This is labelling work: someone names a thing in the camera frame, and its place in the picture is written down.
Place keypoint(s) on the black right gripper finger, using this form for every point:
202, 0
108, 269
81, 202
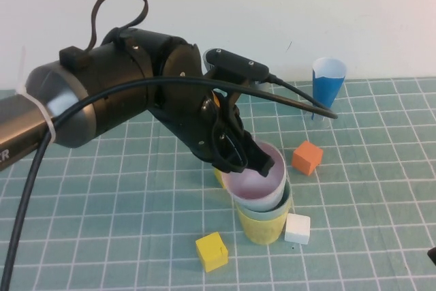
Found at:
432, 256

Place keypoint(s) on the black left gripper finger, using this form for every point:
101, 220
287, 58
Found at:
260, 158
231, 166

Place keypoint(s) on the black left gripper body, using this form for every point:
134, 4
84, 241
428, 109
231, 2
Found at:
197, 127

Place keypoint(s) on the pink plastic cup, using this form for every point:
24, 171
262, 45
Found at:
259, 185

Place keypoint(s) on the light blue plastic cup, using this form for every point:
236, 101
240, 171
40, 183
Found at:
281, 195

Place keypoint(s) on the green plastic cup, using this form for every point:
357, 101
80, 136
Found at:
269, 215

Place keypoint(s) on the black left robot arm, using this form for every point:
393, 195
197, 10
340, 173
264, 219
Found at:
112, 76

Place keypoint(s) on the yellow cube block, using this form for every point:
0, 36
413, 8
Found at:
219, 176
212, 251

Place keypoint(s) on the orange cube block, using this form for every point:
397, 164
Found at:
307, 158

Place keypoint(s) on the yellow plastic cup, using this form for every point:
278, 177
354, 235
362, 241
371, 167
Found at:
262, 233

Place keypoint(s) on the white cube block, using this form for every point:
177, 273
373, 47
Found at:
297, 229

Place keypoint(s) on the blue paper cone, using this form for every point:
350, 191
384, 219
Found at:
325, 93

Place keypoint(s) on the green checked tablecloth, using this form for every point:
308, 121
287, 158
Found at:
357, 185

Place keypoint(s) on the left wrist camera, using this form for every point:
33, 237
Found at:
238, 64

